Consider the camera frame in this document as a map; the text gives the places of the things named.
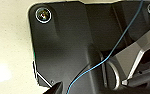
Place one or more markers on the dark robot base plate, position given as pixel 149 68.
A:
pixel 64 36

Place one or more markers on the grey robot torso column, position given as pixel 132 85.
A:
pixel 134 55

